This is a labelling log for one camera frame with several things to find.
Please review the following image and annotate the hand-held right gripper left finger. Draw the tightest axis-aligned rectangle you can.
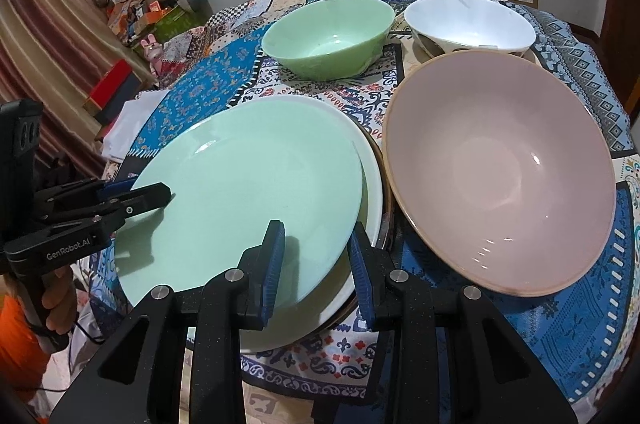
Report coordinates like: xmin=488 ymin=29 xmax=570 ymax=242
xmin=50 ymin=219 xmax=287 ymax=424

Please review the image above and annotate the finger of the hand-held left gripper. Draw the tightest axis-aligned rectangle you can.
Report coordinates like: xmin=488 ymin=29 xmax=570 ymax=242
xmin=47 ymin=183 xmax=172 ymax=237
xmin=36 ymin=176 xmax=140 ymax=217

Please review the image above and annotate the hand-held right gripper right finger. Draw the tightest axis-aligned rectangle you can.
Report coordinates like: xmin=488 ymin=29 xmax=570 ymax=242
xmin=348 ymin=221 xmax=581 ymax=424

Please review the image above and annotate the brown plate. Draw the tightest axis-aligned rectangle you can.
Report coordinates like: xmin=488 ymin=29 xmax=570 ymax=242
xmin=310 ymin=129 xmax=398 ymax=335

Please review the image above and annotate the white plate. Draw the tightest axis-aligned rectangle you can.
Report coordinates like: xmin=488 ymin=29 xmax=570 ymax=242
xmin=220 ymin=95 xmax=385 ymax=352

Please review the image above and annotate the green plate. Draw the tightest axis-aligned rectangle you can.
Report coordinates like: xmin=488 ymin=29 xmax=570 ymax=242
xmin=114 ymin=99 xmax=365 ymax=312

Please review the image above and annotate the pink bowl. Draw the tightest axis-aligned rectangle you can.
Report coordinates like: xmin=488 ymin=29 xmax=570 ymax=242
xmin=381 ymin=51 xmax=617 ymax=297

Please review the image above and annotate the green bowl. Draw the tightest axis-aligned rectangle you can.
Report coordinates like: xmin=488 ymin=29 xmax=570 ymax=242
xmin=261 ymin=0 xmax=396 ymax=81

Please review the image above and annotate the white bowl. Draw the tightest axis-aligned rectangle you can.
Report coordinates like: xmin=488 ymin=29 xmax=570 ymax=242
xmin=404 ymin=0 xmax=537 ymax=55

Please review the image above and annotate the person's left forearm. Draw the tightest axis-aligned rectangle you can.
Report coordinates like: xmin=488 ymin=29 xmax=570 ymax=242
xmin=0 ymin=294 xmax=51 ymax=400

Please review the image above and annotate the person's left hand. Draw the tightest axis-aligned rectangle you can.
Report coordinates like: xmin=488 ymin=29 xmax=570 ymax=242
xmin=44 ymin=265 xmax=77 ymax=336

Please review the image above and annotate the white folded cloth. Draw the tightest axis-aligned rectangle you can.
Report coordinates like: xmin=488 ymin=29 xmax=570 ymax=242
xmin=102 ymin=89 xmax=173 ymax=162

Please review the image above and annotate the dark blue box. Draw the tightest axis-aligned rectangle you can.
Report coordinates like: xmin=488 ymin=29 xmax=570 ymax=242
xmin=95 ymin=76 xmax=143 ymax=125

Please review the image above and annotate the red box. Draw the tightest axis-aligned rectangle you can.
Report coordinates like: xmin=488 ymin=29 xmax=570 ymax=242
xmin=82 ymin=59 xmax=132 ymax=115

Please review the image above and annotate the pink bunny toy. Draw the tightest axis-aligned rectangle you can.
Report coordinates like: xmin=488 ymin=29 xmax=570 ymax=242
xmin=141 ymin=35 xmax=163 ymax=77

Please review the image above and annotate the green storage box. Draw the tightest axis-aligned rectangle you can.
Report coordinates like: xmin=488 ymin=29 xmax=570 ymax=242
xmin=150 ymin=1 xmax=201 ymax=40

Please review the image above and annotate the striped curtain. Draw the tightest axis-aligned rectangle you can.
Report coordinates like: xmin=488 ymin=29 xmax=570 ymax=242
xmin=0 ymin=0 xmax=156 ymax=185

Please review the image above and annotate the pile of assorted packages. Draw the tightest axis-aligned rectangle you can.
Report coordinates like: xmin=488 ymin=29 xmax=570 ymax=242
xmin=107 ymin=0 xmax=171 ymax=40

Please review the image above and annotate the patchwork blanket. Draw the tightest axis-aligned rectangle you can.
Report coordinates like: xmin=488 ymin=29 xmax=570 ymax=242
xmin=90 ymin=0 xmax=640 ymax=424

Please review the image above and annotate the wooden door frame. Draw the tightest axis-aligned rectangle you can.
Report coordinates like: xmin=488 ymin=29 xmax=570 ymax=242
xmin=597 ymin=0 xmax=640 ymax=75

